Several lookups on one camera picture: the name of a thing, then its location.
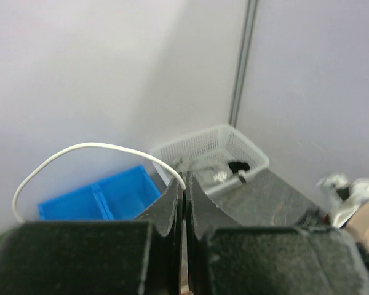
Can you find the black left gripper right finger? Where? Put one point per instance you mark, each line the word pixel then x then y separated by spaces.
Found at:
pixel 202 214

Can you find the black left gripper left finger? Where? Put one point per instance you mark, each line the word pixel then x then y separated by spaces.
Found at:
pixel 161 272

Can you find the grey adidas sweatshirt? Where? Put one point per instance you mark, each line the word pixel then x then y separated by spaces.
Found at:
pixel 209 172

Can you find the black cloth in basket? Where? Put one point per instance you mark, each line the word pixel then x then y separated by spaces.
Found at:
pixel 238 167

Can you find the white basket with clothes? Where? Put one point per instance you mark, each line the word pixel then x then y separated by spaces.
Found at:
pixel 221 142

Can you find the blue divided plastic bin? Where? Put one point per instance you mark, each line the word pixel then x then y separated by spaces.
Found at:
pixel 122 196

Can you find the beige bucket hat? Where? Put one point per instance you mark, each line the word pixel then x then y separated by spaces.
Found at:
pixel 358 225

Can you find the grey aluminium corner post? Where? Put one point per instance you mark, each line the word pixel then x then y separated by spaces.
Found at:
pixel 242 61

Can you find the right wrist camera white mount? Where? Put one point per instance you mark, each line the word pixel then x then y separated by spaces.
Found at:
pixel 346 197

